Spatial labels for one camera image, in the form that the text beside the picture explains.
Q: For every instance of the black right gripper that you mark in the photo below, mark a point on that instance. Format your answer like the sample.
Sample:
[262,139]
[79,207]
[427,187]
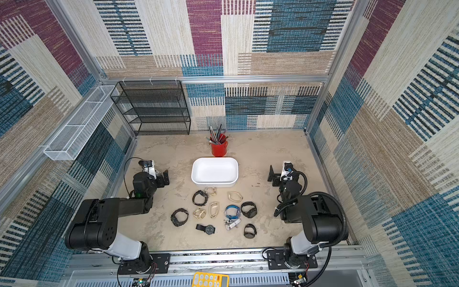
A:
[274,175]

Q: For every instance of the dark brown round watch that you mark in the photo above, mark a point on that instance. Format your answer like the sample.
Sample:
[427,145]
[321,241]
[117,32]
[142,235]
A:
[249,231]

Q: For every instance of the red metal pen bucket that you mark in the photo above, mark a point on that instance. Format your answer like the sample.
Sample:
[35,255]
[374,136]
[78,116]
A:
[220,150]

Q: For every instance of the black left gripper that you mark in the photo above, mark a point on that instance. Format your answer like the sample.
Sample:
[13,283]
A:
[161,178]

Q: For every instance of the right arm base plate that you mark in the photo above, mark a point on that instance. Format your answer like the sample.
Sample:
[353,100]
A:
[277,261]

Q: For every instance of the black wire mesh shelf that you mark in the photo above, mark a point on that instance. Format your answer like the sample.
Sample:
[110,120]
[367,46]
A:
[153,107]

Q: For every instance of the white wire mesh basket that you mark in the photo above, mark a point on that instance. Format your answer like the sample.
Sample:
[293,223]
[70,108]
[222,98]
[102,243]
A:
[73,136]

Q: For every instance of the yellow teach pendant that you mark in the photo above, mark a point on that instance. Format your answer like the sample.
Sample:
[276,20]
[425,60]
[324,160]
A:
[202,279]

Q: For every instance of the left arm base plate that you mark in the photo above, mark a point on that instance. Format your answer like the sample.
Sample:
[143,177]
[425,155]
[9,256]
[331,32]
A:
[157,263]

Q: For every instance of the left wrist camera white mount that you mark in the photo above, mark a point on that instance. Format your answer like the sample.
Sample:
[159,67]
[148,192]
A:
[148,167]

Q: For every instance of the black chunky watch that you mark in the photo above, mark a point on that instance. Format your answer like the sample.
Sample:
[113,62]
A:
[179,217]

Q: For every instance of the silver metal watch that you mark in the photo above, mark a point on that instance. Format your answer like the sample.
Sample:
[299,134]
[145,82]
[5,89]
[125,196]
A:
[230,224]

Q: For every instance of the blue strap watch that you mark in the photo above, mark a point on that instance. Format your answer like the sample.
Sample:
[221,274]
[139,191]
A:
[232,212]

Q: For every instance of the black flat analog watch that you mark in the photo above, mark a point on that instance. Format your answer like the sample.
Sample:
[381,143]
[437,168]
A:
[209,229]

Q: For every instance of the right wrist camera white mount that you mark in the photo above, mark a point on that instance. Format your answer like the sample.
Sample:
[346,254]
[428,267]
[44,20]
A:
[287,171]

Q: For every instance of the aluminium front rail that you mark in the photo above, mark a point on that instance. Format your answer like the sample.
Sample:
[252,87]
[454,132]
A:
[246,260]

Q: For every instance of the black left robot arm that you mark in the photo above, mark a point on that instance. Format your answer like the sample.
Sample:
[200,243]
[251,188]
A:
[95,224]

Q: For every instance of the white plastic storage box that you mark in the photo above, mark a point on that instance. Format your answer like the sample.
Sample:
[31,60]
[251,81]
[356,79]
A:
[216,172]

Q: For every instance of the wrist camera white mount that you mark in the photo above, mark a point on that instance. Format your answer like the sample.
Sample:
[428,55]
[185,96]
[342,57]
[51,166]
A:
[148,167]
[287,171]

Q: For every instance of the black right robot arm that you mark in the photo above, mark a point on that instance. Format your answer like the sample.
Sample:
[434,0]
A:
[322,217]

